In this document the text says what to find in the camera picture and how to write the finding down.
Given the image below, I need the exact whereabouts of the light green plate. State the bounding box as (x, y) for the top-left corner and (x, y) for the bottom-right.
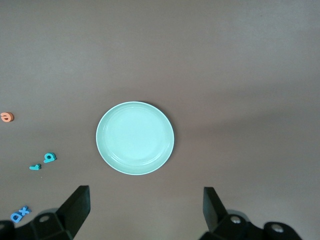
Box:
(95, 101), (175, 176)

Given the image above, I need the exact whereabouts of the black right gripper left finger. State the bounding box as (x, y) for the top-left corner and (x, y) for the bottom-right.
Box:
(13, 185), (90, 240)

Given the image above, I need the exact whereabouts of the orange letter e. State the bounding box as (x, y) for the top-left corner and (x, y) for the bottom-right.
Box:
(0, 111), (15, 123)

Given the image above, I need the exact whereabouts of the blue letter x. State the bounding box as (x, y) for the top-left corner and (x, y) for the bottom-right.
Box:
(19, 205), (32, 217)

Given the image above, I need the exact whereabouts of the blue letter D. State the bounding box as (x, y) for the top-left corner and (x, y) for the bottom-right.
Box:
(10, 211), (24, 224)

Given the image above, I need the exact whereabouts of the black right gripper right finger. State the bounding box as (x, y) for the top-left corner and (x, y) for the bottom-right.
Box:
(199, 186), (266, 240)

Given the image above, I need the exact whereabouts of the teal letter b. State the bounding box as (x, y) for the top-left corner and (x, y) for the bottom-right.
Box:
(43, 152), (57, 164)

